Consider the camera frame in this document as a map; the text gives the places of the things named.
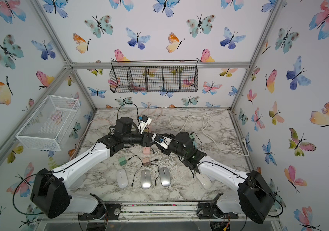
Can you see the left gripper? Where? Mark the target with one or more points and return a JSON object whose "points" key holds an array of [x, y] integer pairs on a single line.
{"points": [[145, 140]]}

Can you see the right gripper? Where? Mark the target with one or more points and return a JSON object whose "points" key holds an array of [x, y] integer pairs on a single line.
{"points": [[165, 151]]}

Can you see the teal power strip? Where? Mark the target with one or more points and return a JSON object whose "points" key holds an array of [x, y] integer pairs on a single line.
{"points": [[193, 139]]}

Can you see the green charger plug front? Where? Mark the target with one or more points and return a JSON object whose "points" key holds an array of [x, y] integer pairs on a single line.
{"points": [[122, 161]]}

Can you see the black charging cable silver mouse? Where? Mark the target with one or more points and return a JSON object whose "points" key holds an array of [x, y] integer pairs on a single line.
{"points": [[154, 164]]}

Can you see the pink charger plug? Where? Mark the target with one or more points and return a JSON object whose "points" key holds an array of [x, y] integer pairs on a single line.
{"points": [[146, 161]]}

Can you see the white wireless mouse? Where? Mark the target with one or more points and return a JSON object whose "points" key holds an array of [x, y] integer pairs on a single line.
{"points": [[122, 179]]}

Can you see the black charging cable white mouse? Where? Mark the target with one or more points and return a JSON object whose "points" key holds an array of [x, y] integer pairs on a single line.
{"points": [[132, 164]]}

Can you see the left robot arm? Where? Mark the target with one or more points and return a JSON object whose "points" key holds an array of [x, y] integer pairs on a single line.
{"points": [[51, 190]]}

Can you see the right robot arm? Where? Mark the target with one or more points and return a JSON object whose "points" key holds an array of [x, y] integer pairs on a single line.
{"points": [[255, 197]]}

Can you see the white mouse right front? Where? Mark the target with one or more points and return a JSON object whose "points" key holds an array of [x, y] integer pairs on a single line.
{"points": [[204, 180]]}

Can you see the pink power strip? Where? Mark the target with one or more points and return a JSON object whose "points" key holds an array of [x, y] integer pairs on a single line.
{"points": [[146, 151]]}

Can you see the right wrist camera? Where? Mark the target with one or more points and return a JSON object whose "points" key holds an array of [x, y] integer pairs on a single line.
{"points": [[161, 141]]}

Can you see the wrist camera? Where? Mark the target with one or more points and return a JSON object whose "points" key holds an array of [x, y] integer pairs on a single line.
{"points": [[161, 141], [144, 121]]}

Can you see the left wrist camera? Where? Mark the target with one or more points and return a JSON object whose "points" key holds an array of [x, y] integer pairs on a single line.
{"points": [[144, 121]]}

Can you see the black wire wall basket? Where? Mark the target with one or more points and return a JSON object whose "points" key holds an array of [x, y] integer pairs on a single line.
{"points": [[154, 76]]}

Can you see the aluminium front rail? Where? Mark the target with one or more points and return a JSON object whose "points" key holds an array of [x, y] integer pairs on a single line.
{"points": [[126, 212]]}

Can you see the white mesh wall basket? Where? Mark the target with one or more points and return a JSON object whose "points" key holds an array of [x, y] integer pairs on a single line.
{"points": [[50, 124]]}

